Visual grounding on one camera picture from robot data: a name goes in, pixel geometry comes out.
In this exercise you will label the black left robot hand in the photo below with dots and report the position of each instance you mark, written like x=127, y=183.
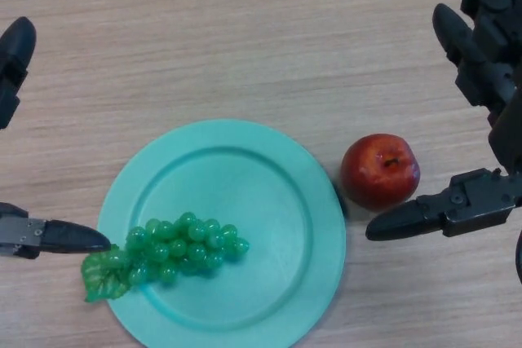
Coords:
x=61, y=238

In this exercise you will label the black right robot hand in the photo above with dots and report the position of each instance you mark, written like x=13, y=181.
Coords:
x=489, y=67

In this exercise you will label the green grape bunch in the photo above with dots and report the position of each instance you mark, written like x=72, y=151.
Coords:
x=191, y=242

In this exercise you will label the teal round plate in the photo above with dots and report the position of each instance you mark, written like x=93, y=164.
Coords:
x=253, y=193

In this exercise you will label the red apple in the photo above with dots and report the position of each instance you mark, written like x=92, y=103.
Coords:
x=375, y=177

